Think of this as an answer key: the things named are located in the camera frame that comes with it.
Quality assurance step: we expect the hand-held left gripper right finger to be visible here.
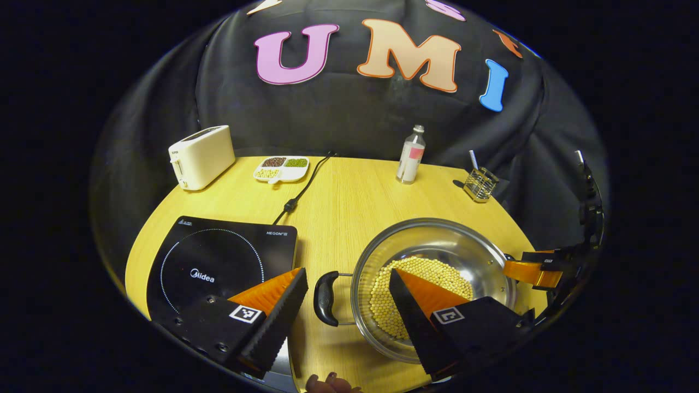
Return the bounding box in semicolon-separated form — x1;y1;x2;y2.
389;267;536;383

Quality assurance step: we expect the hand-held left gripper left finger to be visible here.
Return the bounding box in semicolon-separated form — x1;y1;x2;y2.
158;266;309;380

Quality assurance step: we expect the steel pot with black handle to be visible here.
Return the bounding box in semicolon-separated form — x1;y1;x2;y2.
313;217;518;365

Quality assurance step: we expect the black induction cooktop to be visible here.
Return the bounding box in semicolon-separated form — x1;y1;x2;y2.
146;216;299;392

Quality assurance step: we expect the pile of yellow soybeans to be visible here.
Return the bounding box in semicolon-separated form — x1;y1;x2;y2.
369;257;475;342

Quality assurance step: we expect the white divided dish of beans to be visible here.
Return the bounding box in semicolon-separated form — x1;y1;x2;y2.
253;156;310;184

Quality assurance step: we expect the clear bottle with pink label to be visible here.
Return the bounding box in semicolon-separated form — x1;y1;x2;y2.
396;124;426;185

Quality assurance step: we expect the white toaster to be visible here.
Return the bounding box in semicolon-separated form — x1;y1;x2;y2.
168;125;236;191

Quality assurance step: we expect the black backdrop cloth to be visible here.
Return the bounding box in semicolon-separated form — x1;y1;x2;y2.
90;0;609;284

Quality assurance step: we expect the black power cable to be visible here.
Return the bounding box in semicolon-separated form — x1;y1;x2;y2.
272;152;338;225

